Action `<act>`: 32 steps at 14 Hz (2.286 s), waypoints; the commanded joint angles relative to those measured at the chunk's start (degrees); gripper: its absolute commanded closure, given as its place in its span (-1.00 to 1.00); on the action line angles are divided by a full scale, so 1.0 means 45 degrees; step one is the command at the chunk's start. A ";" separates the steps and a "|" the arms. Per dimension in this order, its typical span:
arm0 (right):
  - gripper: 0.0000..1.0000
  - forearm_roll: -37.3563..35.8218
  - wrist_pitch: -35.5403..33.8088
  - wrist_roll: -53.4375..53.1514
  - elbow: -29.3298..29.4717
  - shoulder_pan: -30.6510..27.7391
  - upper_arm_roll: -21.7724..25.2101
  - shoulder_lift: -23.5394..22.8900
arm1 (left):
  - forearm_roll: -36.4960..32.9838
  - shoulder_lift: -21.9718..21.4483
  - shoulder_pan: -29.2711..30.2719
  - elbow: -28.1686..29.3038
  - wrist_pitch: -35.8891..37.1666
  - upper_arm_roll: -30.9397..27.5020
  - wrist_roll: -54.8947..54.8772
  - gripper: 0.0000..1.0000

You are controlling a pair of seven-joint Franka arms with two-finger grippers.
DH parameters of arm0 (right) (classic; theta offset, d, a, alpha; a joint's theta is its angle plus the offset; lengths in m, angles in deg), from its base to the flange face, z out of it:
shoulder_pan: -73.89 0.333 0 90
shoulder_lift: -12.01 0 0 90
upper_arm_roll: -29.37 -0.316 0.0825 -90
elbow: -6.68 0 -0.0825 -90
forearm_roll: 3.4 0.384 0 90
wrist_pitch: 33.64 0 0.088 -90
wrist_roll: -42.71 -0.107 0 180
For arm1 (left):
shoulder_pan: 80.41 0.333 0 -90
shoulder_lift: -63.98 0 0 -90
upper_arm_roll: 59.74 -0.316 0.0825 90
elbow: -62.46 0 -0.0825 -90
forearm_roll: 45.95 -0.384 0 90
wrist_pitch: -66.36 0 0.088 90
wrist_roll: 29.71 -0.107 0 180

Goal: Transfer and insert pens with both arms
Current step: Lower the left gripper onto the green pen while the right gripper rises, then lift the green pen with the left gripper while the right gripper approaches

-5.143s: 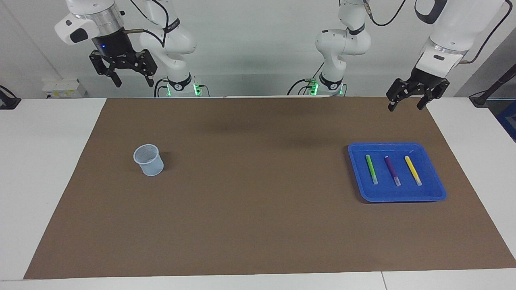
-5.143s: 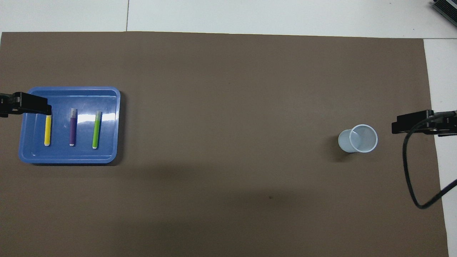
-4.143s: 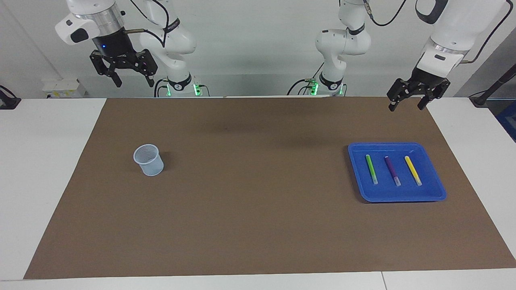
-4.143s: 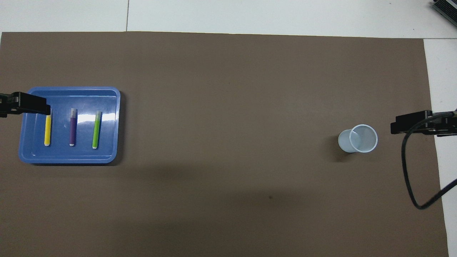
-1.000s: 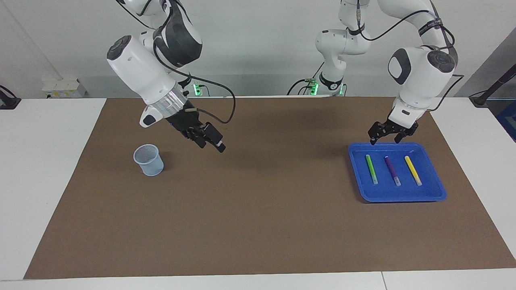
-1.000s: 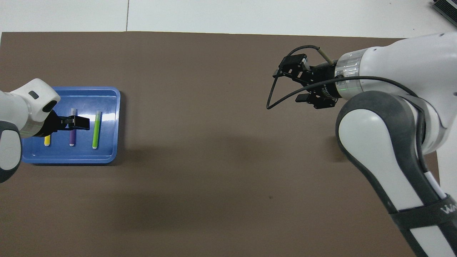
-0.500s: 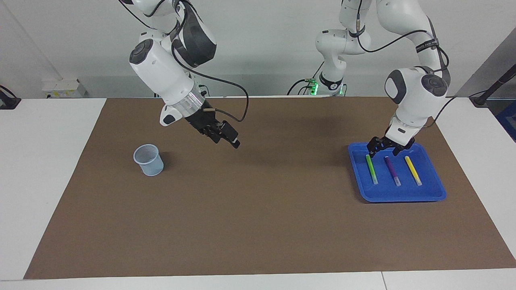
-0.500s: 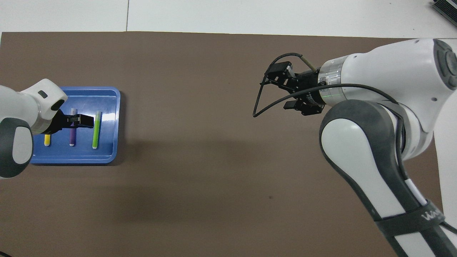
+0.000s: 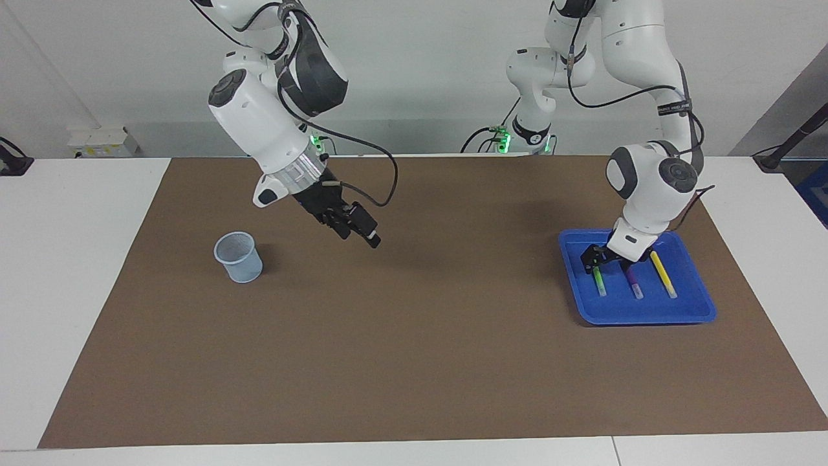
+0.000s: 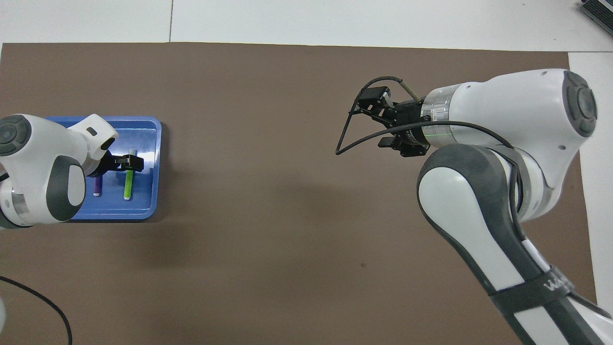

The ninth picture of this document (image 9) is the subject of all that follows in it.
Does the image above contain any yellow pen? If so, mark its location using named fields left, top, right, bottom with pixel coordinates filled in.
left=649, top=250, right=678, bottom=299

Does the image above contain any blue plastic tray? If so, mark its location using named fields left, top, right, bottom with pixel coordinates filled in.
left=558, top=228, right=717, bottom=326

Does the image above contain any translucent pale blue cup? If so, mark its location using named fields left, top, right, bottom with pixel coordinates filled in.
left=213, top=231, right=264, bottom=284

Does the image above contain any brown table mat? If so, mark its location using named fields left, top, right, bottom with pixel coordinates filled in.
left=38, top=155, right=828, bottom=449

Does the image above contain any blue crate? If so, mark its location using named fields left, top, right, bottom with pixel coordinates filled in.
left=794, top=162, right=828, bottom=228

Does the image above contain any black stand pole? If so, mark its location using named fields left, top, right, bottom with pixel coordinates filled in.
left=752, top=104, right=828, bottom=172

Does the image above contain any white power socket box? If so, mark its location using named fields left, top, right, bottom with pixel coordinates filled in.
left=67, top=126, right=140, bottom=158

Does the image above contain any black table clamp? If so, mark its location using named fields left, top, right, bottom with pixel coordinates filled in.
left=0, top=137, right=34, bottom=177

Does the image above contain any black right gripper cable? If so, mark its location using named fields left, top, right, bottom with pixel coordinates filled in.
left=272, top=0, right=398, bottom=208

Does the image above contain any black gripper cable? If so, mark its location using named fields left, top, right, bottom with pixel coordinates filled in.
left=566, top=0, right=717, bottom=232
left=272, top=0, right=398, bottom=208

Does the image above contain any black left base cable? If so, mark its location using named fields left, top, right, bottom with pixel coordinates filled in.
left=461, top=100, right=521, bottom=154

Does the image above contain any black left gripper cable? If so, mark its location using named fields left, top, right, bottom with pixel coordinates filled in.
left=566, top=0, right=717, bottom=232

